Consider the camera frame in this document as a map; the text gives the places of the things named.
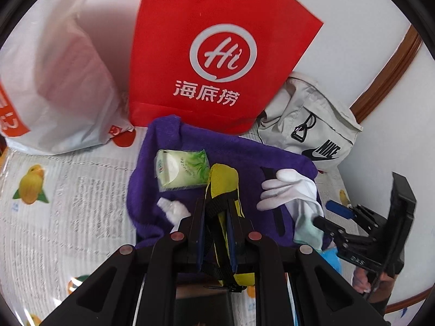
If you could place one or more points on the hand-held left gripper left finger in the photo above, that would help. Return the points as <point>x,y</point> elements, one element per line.
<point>192,241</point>

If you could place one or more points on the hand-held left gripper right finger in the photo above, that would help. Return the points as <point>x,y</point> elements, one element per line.
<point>232,241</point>

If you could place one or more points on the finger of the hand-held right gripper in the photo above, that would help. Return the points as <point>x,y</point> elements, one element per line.
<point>326,225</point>
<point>338,209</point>

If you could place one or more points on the blue tissue pack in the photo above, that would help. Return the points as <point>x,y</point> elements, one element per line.
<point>331,259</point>

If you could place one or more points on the yellow zip pouch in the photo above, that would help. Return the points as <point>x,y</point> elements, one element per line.
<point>222,180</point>

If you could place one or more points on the small green tissue pack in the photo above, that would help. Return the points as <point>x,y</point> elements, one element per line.
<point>183,169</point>

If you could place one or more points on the fruit print tablecloth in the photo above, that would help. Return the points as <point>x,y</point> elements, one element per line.
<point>68,217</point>

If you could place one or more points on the grey waist bag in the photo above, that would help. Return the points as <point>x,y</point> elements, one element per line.
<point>326,129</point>

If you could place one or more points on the person's right hand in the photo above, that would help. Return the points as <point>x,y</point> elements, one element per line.
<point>362,280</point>

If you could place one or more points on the brown wooden door frame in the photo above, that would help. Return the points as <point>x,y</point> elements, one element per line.
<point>387,78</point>

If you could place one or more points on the mint green cloth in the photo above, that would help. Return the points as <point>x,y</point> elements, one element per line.
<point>307,227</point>

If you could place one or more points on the purple towel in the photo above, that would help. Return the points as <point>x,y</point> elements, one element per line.
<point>159,210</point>

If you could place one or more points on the white plastic shopping bag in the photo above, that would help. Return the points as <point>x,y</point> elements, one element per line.
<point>61,74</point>

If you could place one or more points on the red paper bag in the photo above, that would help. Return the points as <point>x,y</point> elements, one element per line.
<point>217,23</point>

